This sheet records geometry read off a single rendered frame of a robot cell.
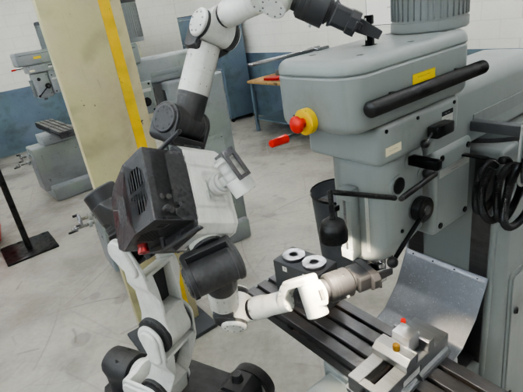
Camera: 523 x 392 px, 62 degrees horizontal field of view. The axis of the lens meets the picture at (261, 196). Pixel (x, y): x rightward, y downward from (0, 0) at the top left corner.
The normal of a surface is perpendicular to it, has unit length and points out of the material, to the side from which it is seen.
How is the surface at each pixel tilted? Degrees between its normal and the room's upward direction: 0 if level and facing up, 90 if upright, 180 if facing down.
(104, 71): 90
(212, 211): 58
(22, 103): 90
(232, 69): 90
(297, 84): 90
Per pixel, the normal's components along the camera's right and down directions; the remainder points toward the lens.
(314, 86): -0.78, 0.35
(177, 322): 0.83, -0.06
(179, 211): 0.65, -0.40
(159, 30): 0.61, 0.24
